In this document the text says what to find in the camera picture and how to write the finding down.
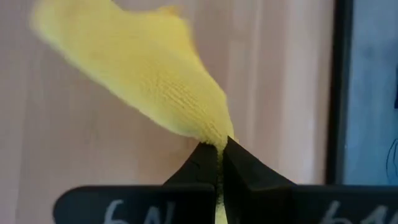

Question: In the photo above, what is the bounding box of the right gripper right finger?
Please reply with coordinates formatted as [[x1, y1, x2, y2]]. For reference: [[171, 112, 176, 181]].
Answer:
[[221, 136, 398, 224]]

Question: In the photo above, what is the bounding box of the yellow microfiber towel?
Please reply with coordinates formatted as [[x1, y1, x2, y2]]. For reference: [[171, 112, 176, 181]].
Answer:
[[29, 0, 239, 224]]

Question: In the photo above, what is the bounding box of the black aluminium table frame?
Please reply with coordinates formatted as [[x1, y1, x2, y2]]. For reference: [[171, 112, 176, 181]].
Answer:
[[324, 0, 355, 185]]

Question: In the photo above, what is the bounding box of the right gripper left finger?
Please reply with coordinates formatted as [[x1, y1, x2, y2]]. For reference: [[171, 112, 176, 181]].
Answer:
[[52, 142, 218, 224]]

